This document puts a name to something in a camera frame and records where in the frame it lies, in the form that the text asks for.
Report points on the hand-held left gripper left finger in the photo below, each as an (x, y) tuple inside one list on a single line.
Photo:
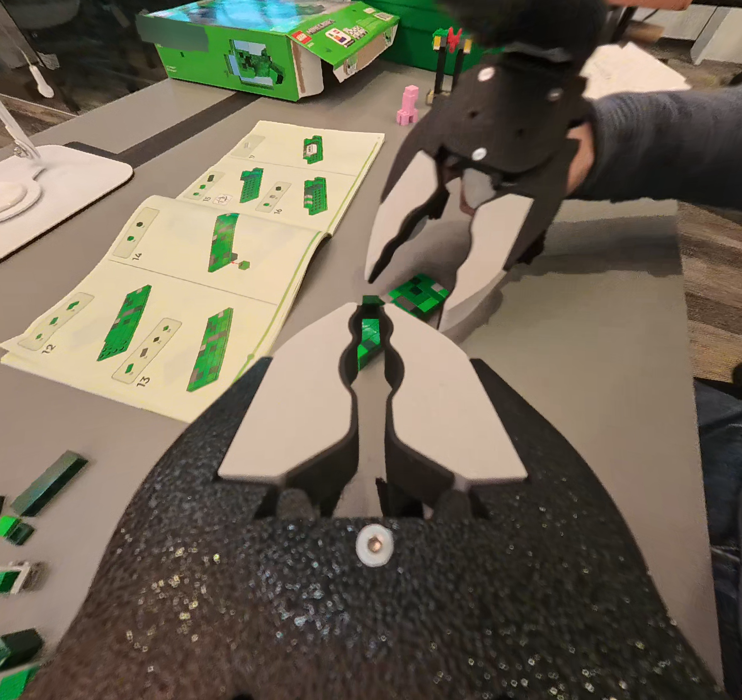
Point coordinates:
[(290, 416)]

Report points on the green brick plate assembly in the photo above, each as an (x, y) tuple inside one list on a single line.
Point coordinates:
[(417, 297)]

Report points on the pile of loose small bricks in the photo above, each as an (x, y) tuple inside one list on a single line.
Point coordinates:
[(46, 479)]

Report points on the person's leg in jeans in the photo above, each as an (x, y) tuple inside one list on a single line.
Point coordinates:
[(722, 508)]

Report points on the person's right forearm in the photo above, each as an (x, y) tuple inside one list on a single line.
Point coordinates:
[(666, 143)]

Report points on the pink brick pig figure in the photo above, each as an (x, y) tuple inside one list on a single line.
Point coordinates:
[(407, 106)]

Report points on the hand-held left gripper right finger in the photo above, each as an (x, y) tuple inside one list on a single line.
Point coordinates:
[(458, 416)]

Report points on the grey desk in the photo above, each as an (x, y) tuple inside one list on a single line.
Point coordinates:
[(579, 335)]

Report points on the black brick tower model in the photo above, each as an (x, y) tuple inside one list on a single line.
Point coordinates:
[(443, 62)]

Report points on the person's right hand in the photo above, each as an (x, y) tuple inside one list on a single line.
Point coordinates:
[(581, 158)]

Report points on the green toy set box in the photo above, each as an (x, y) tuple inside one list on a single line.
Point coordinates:
[(232, 56)]

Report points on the open building instruction booklet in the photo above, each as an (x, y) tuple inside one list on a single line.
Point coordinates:
[(203, 282)]

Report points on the green plastic bin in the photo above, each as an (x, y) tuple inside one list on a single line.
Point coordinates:
[(400, 10)]

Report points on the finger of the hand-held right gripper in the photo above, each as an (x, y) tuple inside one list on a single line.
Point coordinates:
[(493, 248), (400, 201)]

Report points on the black board on white stand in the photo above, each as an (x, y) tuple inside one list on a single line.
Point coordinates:
[(64, 190)]

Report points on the white paper sheets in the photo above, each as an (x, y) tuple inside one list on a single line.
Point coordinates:
[(632, 71)]

